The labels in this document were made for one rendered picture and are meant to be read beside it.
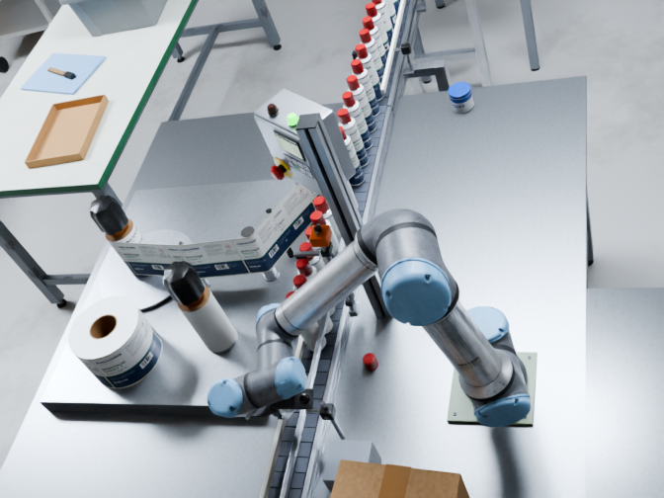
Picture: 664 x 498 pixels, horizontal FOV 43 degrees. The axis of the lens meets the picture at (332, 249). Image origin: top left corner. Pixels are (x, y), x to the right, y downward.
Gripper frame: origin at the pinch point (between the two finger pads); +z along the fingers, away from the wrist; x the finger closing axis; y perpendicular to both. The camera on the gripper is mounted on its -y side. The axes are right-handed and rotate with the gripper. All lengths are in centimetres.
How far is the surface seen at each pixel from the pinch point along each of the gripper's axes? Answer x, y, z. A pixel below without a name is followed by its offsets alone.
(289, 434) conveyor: 8.2, 2.7, 1.5
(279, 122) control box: -58, -6, -29
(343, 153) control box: -53, -17, -18
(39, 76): -135, 162, 92
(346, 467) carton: 12.8, -22.2, -28.9
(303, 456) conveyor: 12.9, -2.2, -1.2
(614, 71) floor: -148, -71, 193
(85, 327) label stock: -18, 61, 0
